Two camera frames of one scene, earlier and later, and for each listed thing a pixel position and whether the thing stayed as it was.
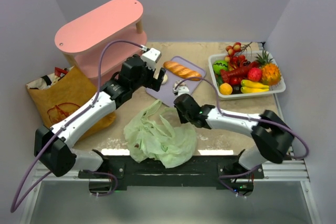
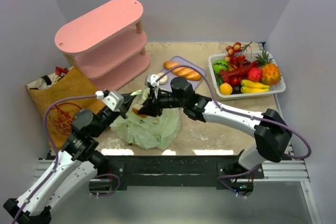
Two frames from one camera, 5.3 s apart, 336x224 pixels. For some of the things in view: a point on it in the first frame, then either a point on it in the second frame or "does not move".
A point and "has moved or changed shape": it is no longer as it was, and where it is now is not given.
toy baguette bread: x=182 y=71 does not move
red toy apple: x=235 y=81 does not move
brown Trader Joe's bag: x=59 y=94 does not move
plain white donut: x=165 y=78 does not move
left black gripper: x=153 y=80 to x=122 y=108
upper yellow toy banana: x=248 y=83 does not move
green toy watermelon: x=219 y=65 does not move
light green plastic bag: x=150 y=137 has moved or changed shape
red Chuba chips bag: x=60 y=72 does not move
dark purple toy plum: x=237 y=88 does not move
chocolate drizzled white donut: x=176 y=83 has moved or changed shape
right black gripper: x=180 y=100 to x=154 y=103
